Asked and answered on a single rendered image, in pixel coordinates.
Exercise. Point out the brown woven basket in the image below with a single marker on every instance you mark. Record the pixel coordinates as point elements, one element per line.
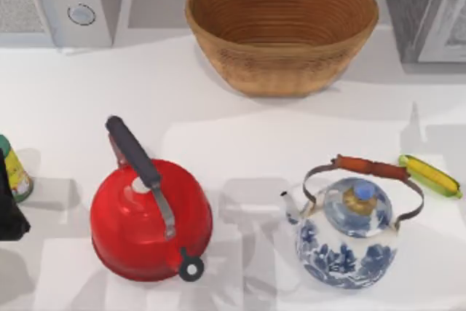
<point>282,27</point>

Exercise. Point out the blue and white kettle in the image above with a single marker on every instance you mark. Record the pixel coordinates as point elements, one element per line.
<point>346,245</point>

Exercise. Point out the microwave knob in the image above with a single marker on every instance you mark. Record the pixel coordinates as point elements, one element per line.
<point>81,14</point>

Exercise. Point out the yellow corn cob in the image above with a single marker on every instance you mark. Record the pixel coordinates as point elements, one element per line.
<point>431,177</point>

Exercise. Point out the green and yellow can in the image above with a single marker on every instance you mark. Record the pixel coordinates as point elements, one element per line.
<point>18,176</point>

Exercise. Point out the pale microwave oven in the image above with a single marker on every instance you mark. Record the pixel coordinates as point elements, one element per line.
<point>51,1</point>

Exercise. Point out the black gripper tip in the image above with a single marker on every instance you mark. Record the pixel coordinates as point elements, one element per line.
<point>11,212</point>

